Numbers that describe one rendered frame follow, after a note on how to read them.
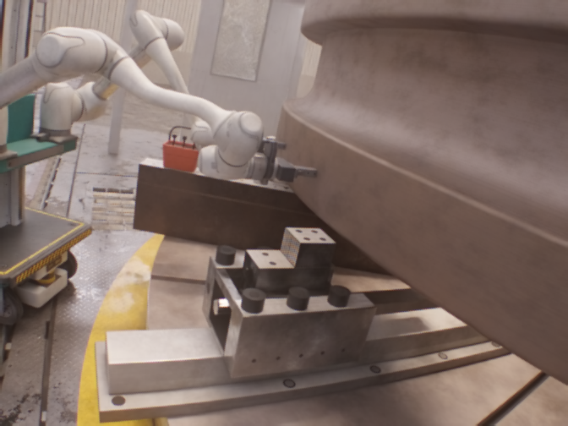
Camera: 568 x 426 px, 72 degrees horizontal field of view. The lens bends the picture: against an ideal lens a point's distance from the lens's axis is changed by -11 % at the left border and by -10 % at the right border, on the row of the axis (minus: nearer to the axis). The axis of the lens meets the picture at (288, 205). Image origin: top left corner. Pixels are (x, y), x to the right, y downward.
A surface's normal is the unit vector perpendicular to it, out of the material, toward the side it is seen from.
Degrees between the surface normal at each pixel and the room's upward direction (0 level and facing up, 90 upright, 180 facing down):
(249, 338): 90
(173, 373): 72
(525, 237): 90
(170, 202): 90
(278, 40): 90
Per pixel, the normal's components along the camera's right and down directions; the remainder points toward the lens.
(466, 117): -0.85, -0.01
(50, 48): -0.07, 0.24
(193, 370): 0.44, 0.05
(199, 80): 0.39, 0.36
